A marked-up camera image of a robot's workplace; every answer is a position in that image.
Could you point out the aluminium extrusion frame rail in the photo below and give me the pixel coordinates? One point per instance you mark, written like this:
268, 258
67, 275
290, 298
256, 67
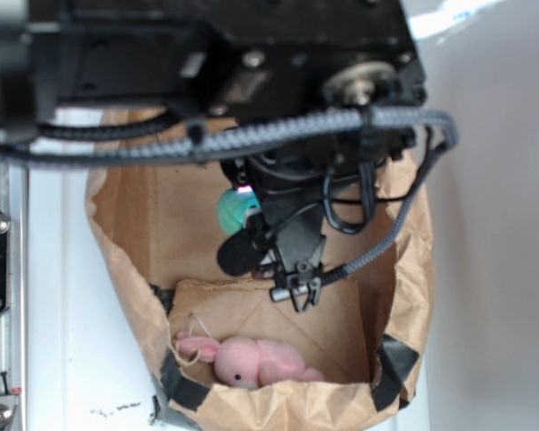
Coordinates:
13, 297

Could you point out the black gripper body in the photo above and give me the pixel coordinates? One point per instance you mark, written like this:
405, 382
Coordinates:
313, 182

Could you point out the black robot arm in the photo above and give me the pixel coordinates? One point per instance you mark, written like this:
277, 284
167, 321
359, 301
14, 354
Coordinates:
302, 100

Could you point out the brown paper bag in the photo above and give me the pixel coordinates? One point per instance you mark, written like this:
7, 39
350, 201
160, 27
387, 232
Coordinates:
157, 230

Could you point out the green textured ball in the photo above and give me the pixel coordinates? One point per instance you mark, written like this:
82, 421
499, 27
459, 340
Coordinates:
229, 215

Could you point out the pink plush bunny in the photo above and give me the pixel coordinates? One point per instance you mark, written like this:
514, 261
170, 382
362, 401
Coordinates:
248, 363

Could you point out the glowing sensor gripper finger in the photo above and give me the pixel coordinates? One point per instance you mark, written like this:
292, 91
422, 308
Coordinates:
245, 197
256, 227

